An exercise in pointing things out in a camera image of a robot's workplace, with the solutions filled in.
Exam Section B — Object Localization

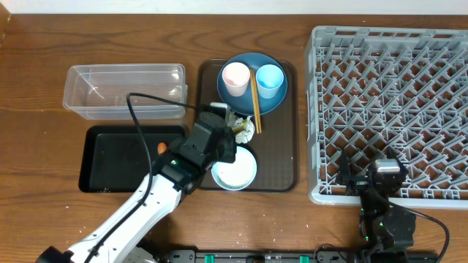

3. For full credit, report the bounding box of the light blue bowl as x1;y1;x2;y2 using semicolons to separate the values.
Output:
211;146;257;191

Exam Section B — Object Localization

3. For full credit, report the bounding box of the white tissue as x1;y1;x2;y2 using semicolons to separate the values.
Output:
227;111;255;144

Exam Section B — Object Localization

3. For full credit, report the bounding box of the light blue cup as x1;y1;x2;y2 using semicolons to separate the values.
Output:
255;64;284;99

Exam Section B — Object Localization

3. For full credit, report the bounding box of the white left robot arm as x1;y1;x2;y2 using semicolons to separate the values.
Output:
37;111;236;262

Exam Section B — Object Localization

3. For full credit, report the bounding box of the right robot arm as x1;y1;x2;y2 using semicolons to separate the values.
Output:
336;148;416;262

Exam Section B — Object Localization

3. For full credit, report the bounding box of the grey dishwasher rack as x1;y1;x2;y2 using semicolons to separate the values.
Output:
305;26;467;210

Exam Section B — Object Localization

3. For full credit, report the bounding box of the orange carrot piece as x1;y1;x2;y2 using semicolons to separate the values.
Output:
157;142;167;155

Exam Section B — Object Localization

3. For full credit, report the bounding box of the black tray bin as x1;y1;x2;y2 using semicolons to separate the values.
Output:
78;124;186;194

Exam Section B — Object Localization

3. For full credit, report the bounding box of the dark blue plate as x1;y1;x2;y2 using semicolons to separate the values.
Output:
217;53;288;115

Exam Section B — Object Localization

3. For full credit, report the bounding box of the pink cup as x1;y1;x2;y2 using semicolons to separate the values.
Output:
222;62;250;97

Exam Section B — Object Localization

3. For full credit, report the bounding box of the clear plastic bin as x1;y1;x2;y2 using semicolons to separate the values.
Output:
63;64;188;120

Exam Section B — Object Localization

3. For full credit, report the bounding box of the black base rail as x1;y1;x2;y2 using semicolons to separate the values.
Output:
131;239;439;263

